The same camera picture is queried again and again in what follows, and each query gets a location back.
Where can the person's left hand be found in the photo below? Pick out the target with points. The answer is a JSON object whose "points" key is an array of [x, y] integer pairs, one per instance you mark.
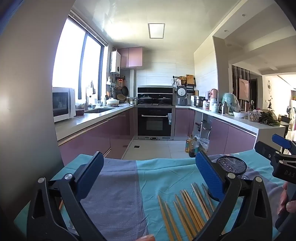
{"points": [[148, 238]]}

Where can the steel kitchen faucet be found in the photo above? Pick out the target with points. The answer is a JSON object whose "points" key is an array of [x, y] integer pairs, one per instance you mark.
{"points": [[87, 97]]}

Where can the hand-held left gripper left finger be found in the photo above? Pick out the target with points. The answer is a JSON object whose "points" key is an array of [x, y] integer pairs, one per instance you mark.
{"points": [[90, 176]]}

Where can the leafy green vegetables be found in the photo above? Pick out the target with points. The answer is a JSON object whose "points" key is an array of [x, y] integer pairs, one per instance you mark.
{"points": [[268, 118]]}

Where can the purple kitchen base cabinets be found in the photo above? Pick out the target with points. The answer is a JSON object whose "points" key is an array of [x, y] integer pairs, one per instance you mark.
{"points": [[97, 136], [222, 136]]}

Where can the white bowl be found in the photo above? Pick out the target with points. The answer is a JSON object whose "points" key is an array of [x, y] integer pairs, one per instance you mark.
{"points": [[240, 114]]}

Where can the black wall storage rack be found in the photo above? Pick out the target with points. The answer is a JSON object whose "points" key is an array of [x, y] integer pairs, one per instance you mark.
{"points": [[190, 87]]}

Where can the black mesh utensil holder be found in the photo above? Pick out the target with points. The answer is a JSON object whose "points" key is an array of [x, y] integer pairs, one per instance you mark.
{"points": [[232, 165]]}

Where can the bunch of wooden chopsticks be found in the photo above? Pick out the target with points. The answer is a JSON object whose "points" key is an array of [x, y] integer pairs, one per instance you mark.
{"points": [[192, 208]]}

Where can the steel stockpot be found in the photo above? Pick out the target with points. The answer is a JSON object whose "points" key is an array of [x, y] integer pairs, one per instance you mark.
{"points": [[199, 101]]}

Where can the white and grey rice cooker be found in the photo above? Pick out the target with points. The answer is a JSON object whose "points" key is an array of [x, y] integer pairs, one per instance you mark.
{"points": [[182, 96]]}

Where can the dark red bowl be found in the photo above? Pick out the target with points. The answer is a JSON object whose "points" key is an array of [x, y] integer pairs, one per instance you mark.
{"points": [[80, 112]]}

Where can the white microwave oven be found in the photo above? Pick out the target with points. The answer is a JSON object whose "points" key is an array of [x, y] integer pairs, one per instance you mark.
{"points": [[62, 104]]}

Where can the black dining chair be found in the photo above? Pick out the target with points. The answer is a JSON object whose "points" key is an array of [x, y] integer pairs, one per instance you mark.
{"points": [[285, 120]]}

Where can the kitchen sink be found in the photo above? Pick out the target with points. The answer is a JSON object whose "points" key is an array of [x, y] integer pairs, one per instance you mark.
{"points": [[100, 110]]}

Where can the large kitchen window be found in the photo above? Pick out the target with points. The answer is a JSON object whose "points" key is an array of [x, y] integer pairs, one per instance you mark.
{"points": [[69, 58]]}

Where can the pink thermos jug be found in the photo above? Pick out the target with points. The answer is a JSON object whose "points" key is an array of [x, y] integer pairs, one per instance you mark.
{"points": [[214, 93]]}

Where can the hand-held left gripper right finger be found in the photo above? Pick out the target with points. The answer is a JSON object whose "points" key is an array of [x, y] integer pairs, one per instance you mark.
{"points": [[209, 178]]}

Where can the pink wall picture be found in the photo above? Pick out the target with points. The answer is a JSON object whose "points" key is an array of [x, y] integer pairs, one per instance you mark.
{"points": [[243, 89]]}

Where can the dark sauce bottle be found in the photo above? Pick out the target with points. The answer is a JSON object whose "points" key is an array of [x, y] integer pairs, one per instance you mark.
{"points": [[194, 148]]}

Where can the white wall water heater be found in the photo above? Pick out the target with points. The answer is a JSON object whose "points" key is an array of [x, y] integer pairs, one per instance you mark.
{"points": [[115, 62]]}

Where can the black integrated stove oven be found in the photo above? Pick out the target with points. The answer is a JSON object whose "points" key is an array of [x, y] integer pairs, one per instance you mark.
{"points": [[153, 122]]}

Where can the black hanging frying pan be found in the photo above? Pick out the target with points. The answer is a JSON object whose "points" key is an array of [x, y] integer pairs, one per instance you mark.
{"points": [[125, 90]]}

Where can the green air fryer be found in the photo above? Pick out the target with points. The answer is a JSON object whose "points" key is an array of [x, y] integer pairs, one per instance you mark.
{"points": [[230, 102]]}

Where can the steel kettle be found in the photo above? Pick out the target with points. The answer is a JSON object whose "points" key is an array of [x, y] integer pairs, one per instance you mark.
{"points": [[133, 101]]}

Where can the white casserole pot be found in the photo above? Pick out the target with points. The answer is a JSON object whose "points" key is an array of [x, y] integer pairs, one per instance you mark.
{"points": [[112, 102]]}

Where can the woven bamboo basket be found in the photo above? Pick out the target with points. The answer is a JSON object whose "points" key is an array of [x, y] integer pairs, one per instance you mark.
{"points": [[121, 96]]}

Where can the person's right hand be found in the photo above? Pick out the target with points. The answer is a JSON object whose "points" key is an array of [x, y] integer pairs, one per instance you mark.
{"points": [[283, 199]]}

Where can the yellow cooking oil bottle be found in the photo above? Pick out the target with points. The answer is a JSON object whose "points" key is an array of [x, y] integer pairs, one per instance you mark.
{"points": [[188, 144]]}

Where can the wooden cutting board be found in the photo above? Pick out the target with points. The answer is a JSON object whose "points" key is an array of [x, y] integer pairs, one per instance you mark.
{"points": [[189, 79]]}

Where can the pink upper wall cabinets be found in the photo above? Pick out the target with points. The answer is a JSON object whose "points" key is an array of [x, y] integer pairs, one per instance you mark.
{"points": [[130, 57]]}

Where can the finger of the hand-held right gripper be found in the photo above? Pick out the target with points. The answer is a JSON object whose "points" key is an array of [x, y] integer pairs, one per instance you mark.
{"points": [[281, 141], [263, 148]]}

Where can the rectangular ceiling light panel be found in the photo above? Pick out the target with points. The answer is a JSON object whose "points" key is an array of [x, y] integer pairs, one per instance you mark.
{"points": [[156, 30]]}

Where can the clear food container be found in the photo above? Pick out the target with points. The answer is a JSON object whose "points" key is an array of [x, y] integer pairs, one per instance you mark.
{"points": [[253, 116]]}

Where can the teal and grey tablecloth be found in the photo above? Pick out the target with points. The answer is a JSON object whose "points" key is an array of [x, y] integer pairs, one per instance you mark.
{"points": [[138, 185]]}

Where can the steel flask bottle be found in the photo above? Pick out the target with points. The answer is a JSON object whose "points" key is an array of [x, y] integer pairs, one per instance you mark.
{"points": [[225, 109]]}

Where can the black lidded wok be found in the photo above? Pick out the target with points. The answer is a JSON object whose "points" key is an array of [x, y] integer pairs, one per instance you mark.
{"points": [[163, 99], [145, 97]]}

